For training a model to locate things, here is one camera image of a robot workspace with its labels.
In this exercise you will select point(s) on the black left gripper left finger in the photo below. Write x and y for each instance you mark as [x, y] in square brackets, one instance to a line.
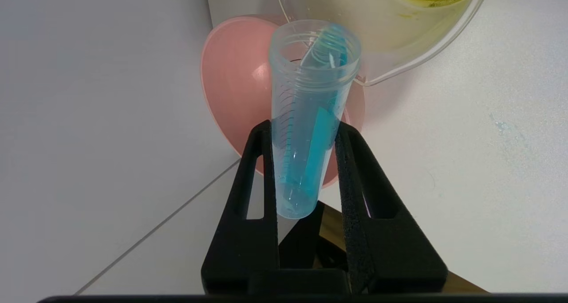
[242, 249]

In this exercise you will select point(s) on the clear glass beaker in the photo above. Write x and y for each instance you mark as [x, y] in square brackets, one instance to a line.
[381, 23]

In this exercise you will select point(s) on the pink bowl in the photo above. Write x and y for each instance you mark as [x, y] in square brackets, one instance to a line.
[235, 85]

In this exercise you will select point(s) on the blue pigment test tube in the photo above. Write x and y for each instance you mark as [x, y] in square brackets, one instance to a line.
[306, 161]

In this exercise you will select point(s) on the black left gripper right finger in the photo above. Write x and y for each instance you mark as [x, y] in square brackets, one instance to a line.
[390, 254]

